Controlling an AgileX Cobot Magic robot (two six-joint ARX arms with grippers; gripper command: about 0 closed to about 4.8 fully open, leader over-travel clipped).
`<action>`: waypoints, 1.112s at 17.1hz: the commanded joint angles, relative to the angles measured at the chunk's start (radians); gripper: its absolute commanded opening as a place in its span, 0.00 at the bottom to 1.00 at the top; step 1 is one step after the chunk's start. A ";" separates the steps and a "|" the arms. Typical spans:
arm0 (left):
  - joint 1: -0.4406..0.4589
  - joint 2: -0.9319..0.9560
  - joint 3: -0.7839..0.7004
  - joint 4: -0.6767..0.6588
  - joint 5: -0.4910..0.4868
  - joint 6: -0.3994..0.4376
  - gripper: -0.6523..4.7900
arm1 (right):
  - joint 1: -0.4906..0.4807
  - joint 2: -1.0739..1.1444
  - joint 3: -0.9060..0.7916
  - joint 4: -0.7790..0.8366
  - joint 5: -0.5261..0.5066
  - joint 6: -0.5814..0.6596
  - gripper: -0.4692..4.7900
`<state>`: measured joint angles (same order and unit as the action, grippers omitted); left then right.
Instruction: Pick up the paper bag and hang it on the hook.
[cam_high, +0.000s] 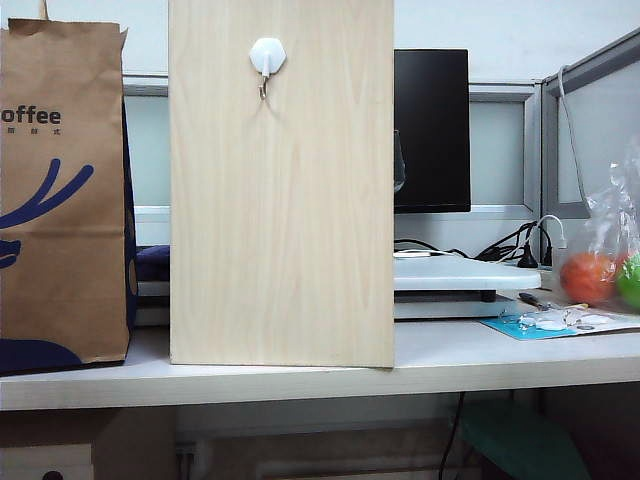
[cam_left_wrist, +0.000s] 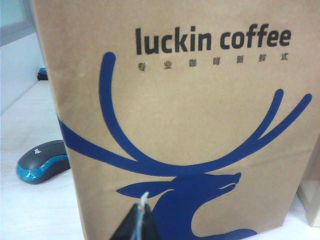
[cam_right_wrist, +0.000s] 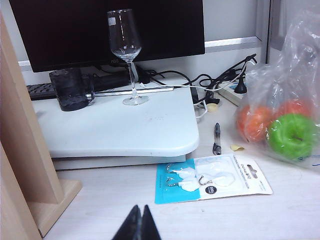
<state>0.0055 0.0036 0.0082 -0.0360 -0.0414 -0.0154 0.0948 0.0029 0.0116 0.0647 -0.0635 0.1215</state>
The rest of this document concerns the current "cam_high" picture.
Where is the white adhesive wall hook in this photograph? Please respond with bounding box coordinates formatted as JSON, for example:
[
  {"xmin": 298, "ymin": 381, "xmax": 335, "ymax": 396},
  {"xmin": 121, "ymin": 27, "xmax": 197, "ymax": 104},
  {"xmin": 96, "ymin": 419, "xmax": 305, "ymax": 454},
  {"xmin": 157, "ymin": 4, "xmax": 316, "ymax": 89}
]
[{"xmin": 248, "ymin": 37, "xmax": 288, "ymax": 102}]

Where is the black computer monitor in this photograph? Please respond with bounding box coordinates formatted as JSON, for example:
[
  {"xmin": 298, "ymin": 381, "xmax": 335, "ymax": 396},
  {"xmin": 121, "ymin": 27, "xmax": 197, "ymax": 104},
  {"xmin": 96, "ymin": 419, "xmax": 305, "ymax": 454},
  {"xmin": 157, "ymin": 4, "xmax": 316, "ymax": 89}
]
[{"xmin": 393, "ymin": 48, "xmax": 473, "ymax": 215}]

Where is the short white connector cable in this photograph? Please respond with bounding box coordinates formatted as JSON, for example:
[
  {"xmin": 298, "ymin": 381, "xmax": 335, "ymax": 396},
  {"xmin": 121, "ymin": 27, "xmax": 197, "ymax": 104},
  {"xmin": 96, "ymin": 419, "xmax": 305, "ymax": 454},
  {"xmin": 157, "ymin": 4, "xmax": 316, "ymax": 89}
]
[{"xmin": 534, "ymin": 214, "xmax": 569, "ymax": 252}]

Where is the green ball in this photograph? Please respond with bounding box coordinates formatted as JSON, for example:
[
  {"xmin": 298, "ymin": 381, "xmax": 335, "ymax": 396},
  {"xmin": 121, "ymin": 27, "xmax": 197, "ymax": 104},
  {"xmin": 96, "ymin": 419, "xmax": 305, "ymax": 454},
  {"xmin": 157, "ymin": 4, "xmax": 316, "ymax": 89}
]
[{"xmin": 615, "ymin": 251, "xmax": 640, "ymax": 312}]

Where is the clear plastic bag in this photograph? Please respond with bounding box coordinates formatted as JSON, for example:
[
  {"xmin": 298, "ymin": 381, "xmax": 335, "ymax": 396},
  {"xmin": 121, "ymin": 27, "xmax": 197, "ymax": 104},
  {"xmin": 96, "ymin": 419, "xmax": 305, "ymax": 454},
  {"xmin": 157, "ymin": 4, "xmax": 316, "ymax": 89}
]
[{"xmin": 549, "ymin": 148, "xmax": 640, "ymax": 315}]

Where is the green plastic object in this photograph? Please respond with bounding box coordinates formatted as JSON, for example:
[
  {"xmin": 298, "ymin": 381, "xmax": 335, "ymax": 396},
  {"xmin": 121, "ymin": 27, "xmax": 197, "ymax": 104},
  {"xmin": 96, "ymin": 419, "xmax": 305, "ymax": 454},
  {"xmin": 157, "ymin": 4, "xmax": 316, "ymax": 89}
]
[{"xmin": 456, "ymin": 399, "xmax": 594, "ymax": 480}]

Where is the black cable bundle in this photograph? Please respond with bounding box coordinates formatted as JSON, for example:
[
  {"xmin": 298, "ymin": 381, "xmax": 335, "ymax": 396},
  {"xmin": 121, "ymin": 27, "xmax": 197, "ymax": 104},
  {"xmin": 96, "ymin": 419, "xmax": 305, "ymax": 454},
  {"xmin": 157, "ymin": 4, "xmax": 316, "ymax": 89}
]
[{"xmin": 394, "ymin": 221, "xmax": 552, "ymax": 269}]

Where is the blue hook packaging card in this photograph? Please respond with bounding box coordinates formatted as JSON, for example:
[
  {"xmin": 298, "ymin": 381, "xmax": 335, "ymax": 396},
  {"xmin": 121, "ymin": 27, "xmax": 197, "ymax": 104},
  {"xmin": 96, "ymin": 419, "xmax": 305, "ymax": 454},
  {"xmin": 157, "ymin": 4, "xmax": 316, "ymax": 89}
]
[{"xmin": 479, "ymin": 310, "xmax": 640, "ymax": 342}]

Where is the grey framed partition panel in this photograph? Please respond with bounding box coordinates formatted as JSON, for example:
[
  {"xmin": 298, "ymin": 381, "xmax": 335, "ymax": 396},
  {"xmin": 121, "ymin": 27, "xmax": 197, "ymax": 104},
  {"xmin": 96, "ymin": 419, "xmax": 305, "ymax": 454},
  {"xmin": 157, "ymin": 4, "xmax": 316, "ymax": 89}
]
[
  {"xmin": 541, "ymin": 27, "xmax": 640, "ymax": 262},
  {"xmin": 122, "ymin": 74, "xmax": 544, "ymax": 247}
]

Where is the black hanging cable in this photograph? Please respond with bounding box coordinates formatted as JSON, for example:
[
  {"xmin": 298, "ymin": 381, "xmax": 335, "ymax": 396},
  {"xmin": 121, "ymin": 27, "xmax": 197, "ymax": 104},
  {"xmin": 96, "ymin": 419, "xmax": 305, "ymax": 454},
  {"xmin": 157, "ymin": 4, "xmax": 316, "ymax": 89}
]
[{"xmin": 438, "ymin": 392, "xmax": 467, "ymax": 480}]

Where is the long white cable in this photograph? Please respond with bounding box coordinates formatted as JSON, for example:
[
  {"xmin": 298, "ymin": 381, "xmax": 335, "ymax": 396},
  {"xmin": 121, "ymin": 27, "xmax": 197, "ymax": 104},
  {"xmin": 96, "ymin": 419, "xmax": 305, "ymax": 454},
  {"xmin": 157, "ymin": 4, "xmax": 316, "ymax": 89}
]
[{"xmin": 556, "ymin": 64, "xmax": 592, "ymax": 212}]

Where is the orange ball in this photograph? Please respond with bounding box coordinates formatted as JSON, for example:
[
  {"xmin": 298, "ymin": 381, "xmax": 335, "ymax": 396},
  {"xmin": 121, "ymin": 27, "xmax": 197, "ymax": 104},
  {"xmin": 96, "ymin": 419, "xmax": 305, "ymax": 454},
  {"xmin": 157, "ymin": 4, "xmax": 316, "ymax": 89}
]
[{"xmin": 559, "ymin": 251, "xmax": 619, "ymax": 306}]

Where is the brown paper coffee bag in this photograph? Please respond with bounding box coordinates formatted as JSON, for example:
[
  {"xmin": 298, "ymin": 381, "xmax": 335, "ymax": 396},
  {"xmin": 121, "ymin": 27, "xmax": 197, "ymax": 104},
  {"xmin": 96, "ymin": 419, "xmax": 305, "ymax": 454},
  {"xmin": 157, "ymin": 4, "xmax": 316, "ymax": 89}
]
[{"xmin": 0, "ymin": 0, "xmax": 139, "ymax": 377}]

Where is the light wooden board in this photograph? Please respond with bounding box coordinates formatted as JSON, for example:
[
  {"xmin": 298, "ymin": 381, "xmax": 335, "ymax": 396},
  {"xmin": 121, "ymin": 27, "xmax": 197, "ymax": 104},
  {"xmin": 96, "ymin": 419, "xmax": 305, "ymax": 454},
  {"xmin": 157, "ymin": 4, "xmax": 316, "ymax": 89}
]
[{"xmin": 168, "ymin": 0, "xmax": 397, "ymax": 372}]

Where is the white wall socket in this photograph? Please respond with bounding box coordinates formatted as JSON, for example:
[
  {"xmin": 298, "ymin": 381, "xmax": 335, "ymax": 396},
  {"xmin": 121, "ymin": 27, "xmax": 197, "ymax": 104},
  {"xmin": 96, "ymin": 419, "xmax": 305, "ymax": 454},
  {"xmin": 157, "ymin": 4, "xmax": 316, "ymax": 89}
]
[{"xmin": 0, "ymin": 441, "xmax": 94, "ymax": 480}]

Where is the white desk riser platform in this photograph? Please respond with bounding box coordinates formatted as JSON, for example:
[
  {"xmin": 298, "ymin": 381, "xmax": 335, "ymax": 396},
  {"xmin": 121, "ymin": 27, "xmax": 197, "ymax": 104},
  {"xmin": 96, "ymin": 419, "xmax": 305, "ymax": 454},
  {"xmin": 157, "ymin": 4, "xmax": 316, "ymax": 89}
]
[{"xmin": 134, "ymin": 252, "xmax": 544, "ymax": 327}]

